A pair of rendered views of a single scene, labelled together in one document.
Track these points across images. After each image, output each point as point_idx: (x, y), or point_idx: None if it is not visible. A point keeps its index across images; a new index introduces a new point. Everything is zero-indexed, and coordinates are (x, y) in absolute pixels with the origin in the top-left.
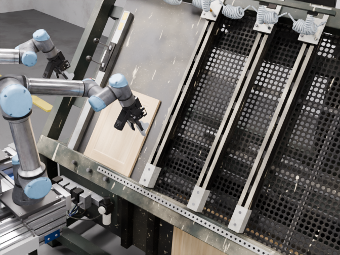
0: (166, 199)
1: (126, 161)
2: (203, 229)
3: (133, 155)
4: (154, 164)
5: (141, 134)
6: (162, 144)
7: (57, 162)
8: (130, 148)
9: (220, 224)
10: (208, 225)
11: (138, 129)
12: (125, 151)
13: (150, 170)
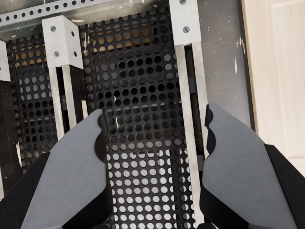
0: (117, 1)
1: (269, 14)
2: (24, 3)
3: (257, 39)
4: (180, 46)
5: (98, 114)
6: (186, 97)
7: None
8: (275, 47)
9: (5, 31)
10: (17, 15)
11: (77, 158)
12: (286, 35)
13: (182, 28)
